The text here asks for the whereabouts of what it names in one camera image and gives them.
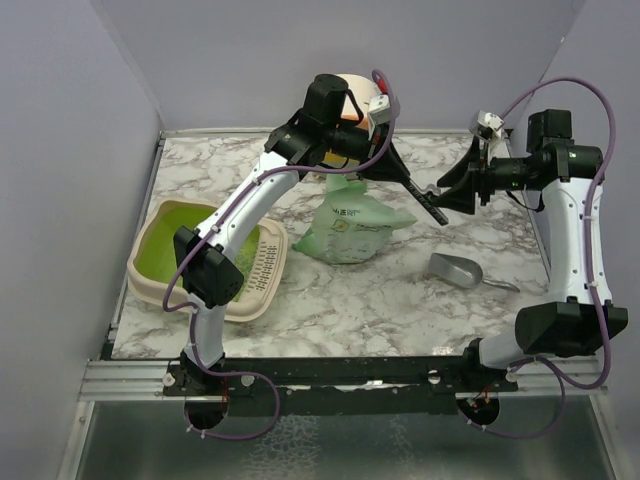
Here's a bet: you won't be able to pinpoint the cream round drawer cabinet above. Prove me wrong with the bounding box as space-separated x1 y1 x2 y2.
319 72 386 181

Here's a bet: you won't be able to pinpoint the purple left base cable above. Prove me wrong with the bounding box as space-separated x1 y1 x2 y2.
179 364 281 442

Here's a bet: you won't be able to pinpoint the green cat litter bag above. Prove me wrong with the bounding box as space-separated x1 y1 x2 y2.
292 174 417 265

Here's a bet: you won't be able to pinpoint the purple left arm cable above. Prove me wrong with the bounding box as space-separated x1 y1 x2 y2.
161 68 400 371

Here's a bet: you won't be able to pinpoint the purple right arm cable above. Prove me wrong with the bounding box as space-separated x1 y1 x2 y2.
494 76 619 391

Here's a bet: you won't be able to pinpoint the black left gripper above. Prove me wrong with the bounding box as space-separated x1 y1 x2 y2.
323 119 411 183

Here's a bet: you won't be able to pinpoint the silver metal scoop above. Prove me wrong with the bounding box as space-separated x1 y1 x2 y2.
428 253 520 293

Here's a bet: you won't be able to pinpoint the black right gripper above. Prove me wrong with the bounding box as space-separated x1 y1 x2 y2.
432 136 537 212

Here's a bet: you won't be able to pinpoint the beige green litter box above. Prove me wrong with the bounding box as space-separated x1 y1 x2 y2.
127 197 288 323

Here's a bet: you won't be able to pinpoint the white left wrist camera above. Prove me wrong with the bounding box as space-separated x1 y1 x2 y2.
367 93 391 130

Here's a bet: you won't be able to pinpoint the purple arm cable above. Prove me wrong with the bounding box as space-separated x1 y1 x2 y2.
494 76 619 391
161 68 400 371

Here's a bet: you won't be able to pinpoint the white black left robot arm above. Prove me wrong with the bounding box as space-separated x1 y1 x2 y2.
169 69 399 395

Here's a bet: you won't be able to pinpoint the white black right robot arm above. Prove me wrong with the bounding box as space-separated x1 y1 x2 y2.
432 109 629 391

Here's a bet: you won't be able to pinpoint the grey plastic bag clip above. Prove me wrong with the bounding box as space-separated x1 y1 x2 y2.
404 180 449 226

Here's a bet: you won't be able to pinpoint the green cat litter pellets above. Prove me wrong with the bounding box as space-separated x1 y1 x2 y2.
234 229 260 287

